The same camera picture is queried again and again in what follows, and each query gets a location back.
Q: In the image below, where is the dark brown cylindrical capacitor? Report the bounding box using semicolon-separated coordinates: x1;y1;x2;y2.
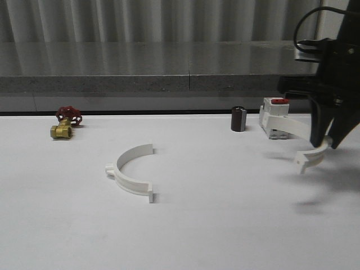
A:
231;106;247;132

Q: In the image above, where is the brass valve red handwheel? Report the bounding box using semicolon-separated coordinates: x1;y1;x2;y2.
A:
50;106;82;139

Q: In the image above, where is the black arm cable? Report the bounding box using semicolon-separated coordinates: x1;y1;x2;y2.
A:
293;5;348;54

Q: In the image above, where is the grey stone counter ledge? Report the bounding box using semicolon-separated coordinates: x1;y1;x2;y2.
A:
1;41;317;113

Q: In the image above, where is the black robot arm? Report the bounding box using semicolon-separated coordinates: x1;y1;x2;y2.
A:
278;1;359;149

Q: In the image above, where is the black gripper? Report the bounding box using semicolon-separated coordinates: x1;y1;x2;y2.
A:
278;38;359;149

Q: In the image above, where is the white circuit breaker red switch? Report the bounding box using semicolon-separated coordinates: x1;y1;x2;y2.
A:
259;97;289;140

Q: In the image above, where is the white half pipe clamp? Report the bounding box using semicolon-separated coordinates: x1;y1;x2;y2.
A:
105;144;154;203
263;114;330;174

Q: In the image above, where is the grey pleated curtain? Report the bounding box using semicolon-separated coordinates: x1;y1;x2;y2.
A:
1;1;320;42

